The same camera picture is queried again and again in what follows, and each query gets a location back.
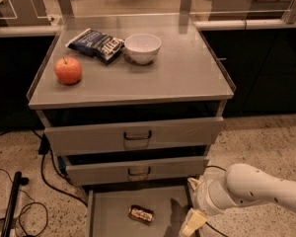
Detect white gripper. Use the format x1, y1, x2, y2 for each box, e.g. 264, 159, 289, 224
181, 176, 224, 237

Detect orange soda can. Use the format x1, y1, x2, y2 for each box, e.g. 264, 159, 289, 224
128, 204, 155, 225

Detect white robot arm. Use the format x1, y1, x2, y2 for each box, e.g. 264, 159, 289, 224
179, 163, 296, 237

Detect middle grey drawer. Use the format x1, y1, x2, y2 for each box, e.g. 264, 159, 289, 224
66, 156, 209, 186

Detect grey drawer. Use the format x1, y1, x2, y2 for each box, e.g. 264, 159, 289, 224
45, 117, 223, 156
85, 186, 191, 237
66, 156, 209, 186

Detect top grey drawer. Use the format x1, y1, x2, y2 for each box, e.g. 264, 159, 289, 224
45, 117, 223, 156

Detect bottom grey drawer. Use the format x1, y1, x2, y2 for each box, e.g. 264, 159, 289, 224
85, 186, 191, 237

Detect grey drawer cabinet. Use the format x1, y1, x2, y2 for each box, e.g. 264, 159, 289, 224
26, 13, 237, 237

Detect white bowl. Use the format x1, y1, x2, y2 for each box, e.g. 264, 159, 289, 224
124, 34, 162, 64

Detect black bar on floor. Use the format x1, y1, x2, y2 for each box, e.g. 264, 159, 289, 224
0, 171, 28, 237

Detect blue chip bag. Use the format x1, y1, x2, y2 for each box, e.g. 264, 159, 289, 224
65, 29, 124, 63

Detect red apple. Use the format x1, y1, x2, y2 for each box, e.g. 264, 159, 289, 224
54, 56, 82, 85

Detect black cable right floor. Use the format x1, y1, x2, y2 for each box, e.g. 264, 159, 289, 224
205, 165, 231, 237

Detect black cable floor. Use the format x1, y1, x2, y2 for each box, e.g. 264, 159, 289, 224
205, 165, 231, 237
31, 128, 89, 207

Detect black cable left floor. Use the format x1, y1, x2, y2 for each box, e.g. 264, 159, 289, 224
31, 128, 89, 207

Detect thin black cable loop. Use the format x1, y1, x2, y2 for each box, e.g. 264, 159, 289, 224
0, 166, 49, 237

